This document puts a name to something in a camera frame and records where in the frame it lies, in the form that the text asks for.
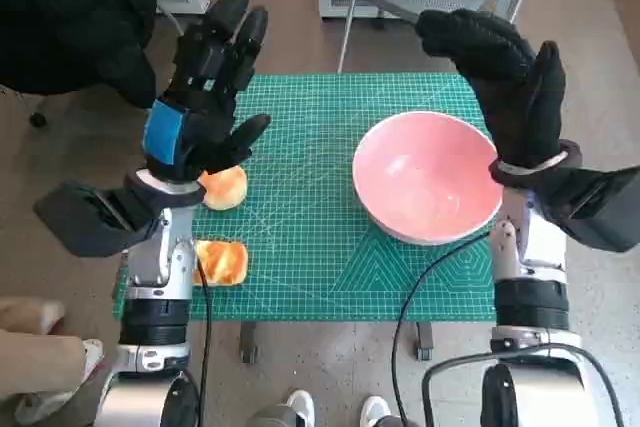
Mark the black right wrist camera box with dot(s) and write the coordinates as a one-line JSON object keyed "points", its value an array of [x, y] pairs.
{"points": [[600, 207]]}

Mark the pink bowl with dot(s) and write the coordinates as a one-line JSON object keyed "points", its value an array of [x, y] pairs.
{"points": [[425, 182]]}

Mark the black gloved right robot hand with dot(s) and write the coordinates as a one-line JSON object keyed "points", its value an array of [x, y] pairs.
{"points": [[520, 97]]}

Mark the black table foot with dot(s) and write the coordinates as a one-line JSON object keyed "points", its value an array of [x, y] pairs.
{"points": [[425, 342], [248, 342]]}

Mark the rectangular toasted bread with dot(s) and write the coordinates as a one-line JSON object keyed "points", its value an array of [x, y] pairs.
{"points": [[225, 262]]}

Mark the round bread bun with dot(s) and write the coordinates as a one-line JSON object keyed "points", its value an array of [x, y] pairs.
{"points": [[227, 192]]}

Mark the black chair caster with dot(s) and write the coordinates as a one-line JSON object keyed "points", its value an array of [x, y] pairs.
{"points": [[38, 120]]}

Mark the green cutting mat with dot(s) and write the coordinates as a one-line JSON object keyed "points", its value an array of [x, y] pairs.
{"points": [[310, 172]]}

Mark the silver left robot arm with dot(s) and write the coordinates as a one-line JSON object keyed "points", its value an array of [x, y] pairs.
{"points": [[155, 267]]}

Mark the person in black coat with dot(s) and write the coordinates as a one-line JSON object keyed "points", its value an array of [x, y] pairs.
{"points": [[60, 22]]}

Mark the white shoe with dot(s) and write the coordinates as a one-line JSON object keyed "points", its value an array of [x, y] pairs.
{"points": [[301, 407], [375, 409]]}

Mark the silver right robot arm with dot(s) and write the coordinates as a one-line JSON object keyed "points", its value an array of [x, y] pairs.
{"points": [[530, 292]]}

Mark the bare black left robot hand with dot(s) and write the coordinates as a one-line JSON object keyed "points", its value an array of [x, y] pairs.
{"points": [[200, 142]]}

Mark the grey chair leg with caster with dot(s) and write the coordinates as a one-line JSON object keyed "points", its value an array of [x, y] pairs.
{"points": [[172, 22]]}

